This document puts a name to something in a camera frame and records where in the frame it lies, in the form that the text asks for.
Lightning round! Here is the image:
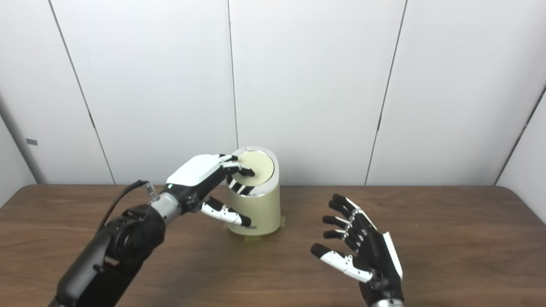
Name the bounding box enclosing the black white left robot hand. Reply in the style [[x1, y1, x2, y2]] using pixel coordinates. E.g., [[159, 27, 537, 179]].
[[166, 153, 256, 227]]

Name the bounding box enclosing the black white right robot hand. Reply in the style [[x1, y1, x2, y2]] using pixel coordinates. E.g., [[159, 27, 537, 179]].
[[311, 194, 404, 304]]

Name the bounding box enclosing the cream round bin lid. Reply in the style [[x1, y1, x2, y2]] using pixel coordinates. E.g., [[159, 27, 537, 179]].
[[235, 150, 275, 187]]

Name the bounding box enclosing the cream-colored bin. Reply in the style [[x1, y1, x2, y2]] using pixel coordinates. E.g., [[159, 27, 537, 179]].
[[224, 146, 281, 236]]

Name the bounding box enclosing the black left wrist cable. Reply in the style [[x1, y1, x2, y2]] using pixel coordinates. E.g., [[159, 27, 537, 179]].
[[96, 180, 160, 233]]

